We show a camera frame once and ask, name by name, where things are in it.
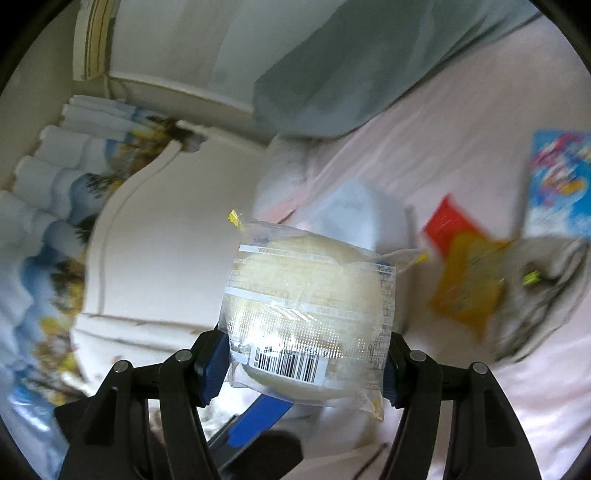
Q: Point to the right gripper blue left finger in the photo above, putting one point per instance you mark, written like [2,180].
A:
[214,364]

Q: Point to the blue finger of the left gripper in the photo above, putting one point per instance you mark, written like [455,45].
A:
[258,418]

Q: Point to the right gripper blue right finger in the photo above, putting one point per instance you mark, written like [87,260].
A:
[389,383]

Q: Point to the clear white bun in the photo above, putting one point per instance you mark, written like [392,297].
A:
[309,318]

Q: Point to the yellow snack packet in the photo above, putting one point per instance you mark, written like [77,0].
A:
[472,284]

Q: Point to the red packet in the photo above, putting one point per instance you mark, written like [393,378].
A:
[448,221]

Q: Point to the grey striped sock bundle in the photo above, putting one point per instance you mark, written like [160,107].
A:
[545,280]

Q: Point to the blue cartoon tissue box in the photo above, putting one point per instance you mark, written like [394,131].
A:
[558,201]

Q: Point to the cream bed headboard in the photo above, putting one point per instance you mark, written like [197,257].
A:
[160,253]

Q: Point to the far floral pink pillow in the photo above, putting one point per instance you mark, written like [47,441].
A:
[285,179]

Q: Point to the pink bed sheet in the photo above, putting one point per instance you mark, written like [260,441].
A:
[467,132]

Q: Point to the grey-blue long bolster pillow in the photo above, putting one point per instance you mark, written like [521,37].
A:
[368,55]

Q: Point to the landscape wall painting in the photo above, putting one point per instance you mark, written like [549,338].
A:
[47,218]

